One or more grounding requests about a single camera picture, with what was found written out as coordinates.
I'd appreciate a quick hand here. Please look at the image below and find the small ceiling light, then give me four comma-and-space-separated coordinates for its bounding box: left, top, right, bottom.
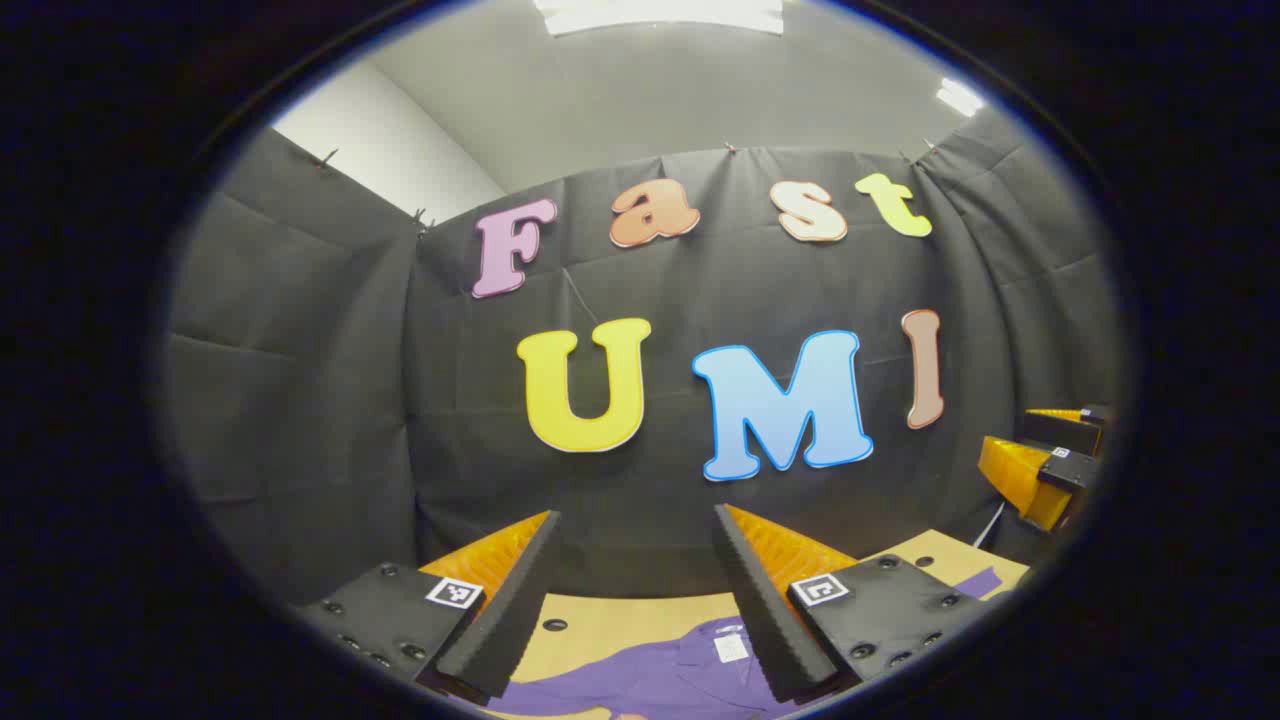
935, 78, 986, 117

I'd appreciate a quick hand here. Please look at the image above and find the purple button shirt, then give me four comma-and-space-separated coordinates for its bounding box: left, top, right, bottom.
490, 567, 1004, 719

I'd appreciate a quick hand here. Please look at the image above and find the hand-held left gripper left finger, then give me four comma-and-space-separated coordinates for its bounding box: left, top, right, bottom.
295, 510, 563, 701

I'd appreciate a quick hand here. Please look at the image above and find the long ceiling light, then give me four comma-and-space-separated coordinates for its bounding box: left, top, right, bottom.
533, 0, 786, 37

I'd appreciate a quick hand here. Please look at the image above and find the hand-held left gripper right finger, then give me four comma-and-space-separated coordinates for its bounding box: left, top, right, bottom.
712, 504, 991, 703

